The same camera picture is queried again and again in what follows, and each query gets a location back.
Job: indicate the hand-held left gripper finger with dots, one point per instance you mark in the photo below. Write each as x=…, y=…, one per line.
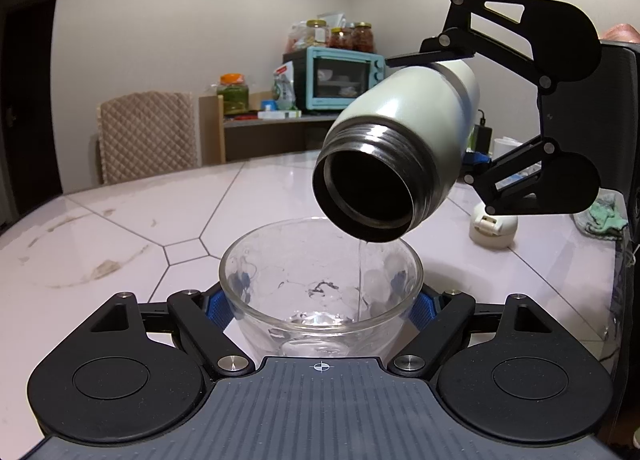
x=475, y=43
x=506, y=166
x=425, y=312
x=217, y=311

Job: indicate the cream bottle cap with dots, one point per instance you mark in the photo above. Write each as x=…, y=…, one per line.
x=492, y=232

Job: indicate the cream insulated bottle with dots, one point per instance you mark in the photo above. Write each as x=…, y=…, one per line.
x=425, y=100

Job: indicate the clear glass bowl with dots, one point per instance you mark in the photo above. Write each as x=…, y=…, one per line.
x=320, y=260

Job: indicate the person's right hand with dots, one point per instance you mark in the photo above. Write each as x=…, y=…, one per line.
x=622, y=33

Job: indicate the white mug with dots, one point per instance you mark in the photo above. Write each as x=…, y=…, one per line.
x=505, y=149

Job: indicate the black charger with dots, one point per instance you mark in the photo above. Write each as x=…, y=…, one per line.
x=482, y=133

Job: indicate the green cloth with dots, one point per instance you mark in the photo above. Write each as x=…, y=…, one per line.
x=602, y=217

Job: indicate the glass jar red contents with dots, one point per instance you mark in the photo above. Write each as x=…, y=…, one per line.
x=362, y=38
x=341, y=39

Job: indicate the turquoise toaster oven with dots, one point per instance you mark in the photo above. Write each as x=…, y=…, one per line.
x=340, y=78

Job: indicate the glass jar pale contents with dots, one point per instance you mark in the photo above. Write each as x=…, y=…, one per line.
x=317, y=33

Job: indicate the wooden side table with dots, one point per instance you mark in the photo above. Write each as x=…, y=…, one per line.
x=265, y=138

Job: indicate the beige quilted chair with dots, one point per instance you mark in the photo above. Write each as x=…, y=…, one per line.
x=147, y=133

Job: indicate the white green snack bag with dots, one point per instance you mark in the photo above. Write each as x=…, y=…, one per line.
x=285, y=89

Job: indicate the flat white box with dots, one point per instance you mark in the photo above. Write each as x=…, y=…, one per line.
x=279, y=115

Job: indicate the pickle jar orange lid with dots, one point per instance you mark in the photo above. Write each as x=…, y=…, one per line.
x=233, y=96

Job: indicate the dark door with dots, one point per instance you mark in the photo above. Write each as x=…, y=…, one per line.
x=27, y=105

